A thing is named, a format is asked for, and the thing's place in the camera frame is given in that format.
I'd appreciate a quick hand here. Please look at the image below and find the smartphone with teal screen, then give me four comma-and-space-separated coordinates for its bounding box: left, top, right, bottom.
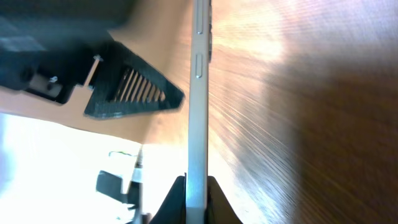
185, 0, 211, 224

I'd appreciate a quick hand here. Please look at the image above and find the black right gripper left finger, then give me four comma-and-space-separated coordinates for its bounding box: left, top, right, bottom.
149, 176, 186, 224

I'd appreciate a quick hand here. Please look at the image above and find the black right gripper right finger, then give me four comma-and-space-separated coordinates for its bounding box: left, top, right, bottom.
206, 176, 242, 224

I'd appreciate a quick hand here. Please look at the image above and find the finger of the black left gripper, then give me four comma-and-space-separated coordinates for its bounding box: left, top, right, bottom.
84, 41, 185, 119

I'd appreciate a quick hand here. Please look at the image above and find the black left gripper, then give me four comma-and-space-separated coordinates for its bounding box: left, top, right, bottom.
1, 0, 137, 105

